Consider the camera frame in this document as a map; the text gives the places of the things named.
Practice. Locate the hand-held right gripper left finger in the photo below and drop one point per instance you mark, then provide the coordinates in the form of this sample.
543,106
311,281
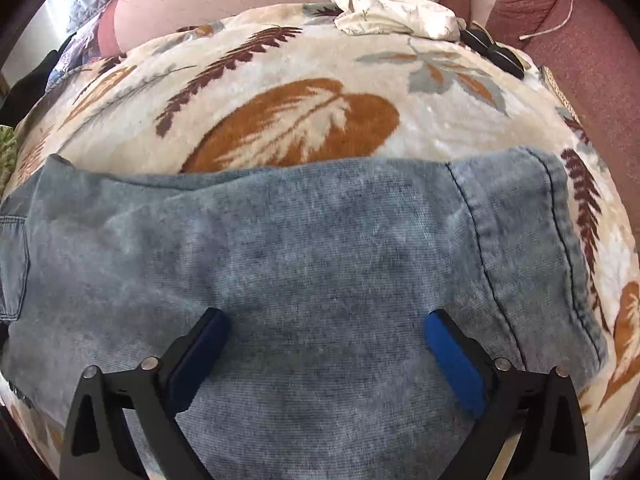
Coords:
200,355

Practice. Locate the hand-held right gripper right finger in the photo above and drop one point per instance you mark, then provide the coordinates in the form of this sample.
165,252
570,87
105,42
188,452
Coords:
455,365

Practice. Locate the blue denim pants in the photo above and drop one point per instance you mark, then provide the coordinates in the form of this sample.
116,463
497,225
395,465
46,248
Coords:
300,235

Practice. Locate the green cloth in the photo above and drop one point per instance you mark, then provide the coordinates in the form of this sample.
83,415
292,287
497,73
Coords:
6,152

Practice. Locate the leaf print blanket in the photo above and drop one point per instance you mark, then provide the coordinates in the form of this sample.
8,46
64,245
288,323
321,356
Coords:
300,60

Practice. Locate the small black object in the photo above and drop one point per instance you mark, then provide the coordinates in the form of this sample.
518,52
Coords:
492,52

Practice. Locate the dark cloth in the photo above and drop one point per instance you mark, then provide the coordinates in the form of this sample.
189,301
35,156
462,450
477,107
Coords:
25,90

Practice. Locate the reddish brown sofa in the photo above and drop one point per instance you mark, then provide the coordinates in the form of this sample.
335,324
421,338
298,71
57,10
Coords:
575,70

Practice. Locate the pale patterned cloth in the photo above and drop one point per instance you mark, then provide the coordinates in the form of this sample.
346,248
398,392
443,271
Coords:
75,55

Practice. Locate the pink pillow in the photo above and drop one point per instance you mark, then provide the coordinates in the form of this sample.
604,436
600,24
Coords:
200,0

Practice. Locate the cream floral cloth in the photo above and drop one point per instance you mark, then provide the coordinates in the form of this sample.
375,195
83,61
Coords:
390,10

